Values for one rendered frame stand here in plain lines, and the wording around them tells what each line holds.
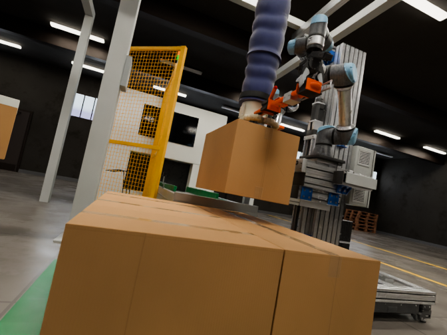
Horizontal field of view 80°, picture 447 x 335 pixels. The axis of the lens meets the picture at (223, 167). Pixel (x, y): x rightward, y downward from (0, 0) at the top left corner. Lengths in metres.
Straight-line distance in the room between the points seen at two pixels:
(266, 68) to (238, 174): 0.75
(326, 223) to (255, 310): 1.45
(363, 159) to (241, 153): 1.24
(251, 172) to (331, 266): 0.66
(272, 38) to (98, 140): 1.72
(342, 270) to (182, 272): 0.53
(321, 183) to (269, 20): 1.12
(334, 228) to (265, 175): 0.98
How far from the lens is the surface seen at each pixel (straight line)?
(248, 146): 1.43
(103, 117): 2.71
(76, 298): 0.77
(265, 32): 1.91
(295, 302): 0.94
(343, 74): 1.81
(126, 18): 3.03
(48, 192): 4.95
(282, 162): 1.52
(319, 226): 2.19
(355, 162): 2.33
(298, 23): 4.49
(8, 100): 2.24
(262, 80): 1.78
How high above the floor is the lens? 0.68
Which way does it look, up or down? 5 degrees up
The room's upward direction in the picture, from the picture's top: 11 degrees clockwise
